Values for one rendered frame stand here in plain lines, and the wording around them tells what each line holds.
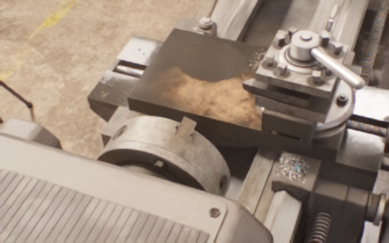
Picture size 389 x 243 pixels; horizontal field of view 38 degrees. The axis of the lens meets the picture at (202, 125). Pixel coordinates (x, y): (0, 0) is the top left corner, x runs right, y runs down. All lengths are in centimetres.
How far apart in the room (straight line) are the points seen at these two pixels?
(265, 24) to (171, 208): 139
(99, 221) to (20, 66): 249
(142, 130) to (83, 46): 224
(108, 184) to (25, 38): 265
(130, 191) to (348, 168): 77
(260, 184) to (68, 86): 177
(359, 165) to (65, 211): 84
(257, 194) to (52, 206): 71
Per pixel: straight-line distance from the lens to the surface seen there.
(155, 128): 102
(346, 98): 146
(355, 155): 145
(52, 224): 76
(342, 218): 151
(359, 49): 253
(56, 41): 331
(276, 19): 210
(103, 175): 80
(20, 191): 81
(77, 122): 280
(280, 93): 126
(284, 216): 135
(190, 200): 76
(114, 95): 159
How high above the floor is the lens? 195
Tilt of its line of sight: 46 degrees down
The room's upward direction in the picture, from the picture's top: 3 degrees counter-clockwise
